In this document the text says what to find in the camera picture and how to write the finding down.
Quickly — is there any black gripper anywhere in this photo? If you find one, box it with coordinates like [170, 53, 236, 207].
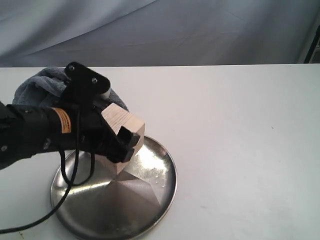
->
[37, 102, 140, 163]

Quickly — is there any wooden cube block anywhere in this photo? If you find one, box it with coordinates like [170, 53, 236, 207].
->
[95, 103, 146, 175]

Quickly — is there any grey terry towel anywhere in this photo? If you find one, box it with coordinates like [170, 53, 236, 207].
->
[12, 67, 129, 111]

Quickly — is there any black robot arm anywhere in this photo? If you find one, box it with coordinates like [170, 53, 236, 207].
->
[0, 104, 140, 169]

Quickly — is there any round stainless steel plate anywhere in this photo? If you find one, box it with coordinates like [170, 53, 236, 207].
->
[50, 137, 177, 240]

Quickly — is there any grey fabric backdrop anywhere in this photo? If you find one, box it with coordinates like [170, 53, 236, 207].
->
[0, 0, 320, 67]

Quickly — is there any dark stand at right edge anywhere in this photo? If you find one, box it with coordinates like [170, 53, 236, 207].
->
[303, 27, 320, 64]

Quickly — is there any black cable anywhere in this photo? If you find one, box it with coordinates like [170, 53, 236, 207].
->
[0, 107, 96, 231]

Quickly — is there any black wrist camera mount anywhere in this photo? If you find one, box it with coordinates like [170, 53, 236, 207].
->
[60, 61, 111, 107]

